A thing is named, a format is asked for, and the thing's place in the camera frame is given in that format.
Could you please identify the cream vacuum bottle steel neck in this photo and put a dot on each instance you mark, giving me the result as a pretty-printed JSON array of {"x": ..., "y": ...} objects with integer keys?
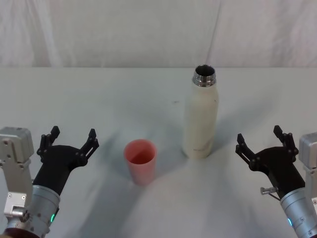
[{"x": 201, "y": 124}]

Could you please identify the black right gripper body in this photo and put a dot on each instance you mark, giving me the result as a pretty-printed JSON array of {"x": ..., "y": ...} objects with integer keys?
[{"x": 277, "y": 163}]

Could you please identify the white table cloth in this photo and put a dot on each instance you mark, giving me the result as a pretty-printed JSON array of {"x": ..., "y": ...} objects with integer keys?
[{"x": 153, "y": 210}]

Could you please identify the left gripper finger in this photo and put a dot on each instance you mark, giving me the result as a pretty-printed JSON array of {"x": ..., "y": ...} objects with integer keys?
[
  {"x": 89, "y": 146},
  {"x": 45, "y": 142}
]

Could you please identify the white curtain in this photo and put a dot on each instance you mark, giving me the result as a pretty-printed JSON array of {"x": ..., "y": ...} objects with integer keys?
[{"x": 138, "y": 32}]

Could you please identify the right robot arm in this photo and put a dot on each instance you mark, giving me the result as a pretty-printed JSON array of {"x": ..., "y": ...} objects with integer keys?
[{"x": 301, "y": 208}]

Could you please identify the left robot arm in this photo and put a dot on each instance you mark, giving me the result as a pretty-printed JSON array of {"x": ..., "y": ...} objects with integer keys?
[{"x": 17, "y": 173}]

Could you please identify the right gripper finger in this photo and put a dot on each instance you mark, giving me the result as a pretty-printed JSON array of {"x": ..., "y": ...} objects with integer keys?
[
  {"x": 245, "y": 150},
  {"x": 287, "y": 141}
]

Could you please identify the pink plastic cup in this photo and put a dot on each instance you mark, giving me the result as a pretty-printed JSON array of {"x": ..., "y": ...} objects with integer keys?
[{"x": 142, "y": 171}]

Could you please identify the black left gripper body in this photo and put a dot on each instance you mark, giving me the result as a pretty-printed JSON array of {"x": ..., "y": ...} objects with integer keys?
[{"x": 58, "y": 158}]

